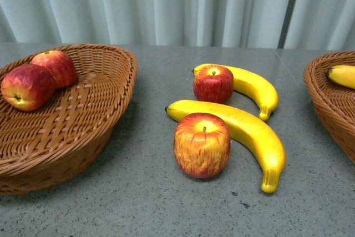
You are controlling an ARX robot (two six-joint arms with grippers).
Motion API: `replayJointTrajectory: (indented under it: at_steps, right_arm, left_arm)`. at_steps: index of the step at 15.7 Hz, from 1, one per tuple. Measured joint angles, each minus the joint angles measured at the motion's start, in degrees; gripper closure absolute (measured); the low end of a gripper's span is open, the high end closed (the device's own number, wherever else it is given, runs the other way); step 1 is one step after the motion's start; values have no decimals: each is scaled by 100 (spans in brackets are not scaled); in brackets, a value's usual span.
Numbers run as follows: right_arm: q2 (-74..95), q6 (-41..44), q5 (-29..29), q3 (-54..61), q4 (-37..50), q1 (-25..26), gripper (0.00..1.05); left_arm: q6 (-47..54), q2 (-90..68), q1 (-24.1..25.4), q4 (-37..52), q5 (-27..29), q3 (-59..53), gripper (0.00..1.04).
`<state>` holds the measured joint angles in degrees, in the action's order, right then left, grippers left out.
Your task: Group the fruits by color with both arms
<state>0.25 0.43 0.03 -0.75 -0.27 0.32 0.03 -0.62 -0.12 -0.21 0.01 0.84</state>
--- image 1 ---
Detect left brown wicker basket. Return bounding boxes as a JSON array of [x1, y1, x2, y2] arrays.
[[1, 44, 138, 195]]

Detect brown wicker basket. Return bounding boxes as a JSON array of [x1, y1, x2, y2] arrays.
[[1, 44, 138, 195], [303, 51, 354, 162]]

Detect yellow banana in right basket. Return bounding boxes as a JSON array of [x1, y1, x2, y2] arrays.
[[327, 65, 355, 89]]

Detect red yellow large apple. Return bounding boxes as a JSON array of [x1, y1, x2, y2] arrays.
[[173, 113, 231, 179]]

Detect dark red small apple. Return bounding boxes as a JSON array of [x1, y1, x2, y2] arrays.
[[193, 64, 234, 104]]

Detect red apple lying sideways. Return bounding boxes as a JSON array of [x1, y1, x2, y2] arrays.
[[1, 64, 56, 112]]

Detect white pleated curtain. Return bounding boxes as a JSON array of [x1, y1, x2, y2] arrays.
[[1, 0, 354, 50]]

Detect far yellow banana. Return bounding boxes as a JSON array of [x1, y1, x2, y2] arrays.
[[192, 63, 280, 122]]

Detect right brown wicker basket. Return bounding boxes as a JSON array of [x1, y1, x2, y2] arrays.
[[303, 51, 354, 162]]

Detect red apple at basket back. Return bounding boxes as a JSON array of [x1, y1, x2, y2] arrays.
[[31, 50, 78, 89]]

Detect near yellow banana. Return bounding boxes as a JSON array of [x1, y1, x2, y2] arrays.
[[165, 99, 286, 193]]

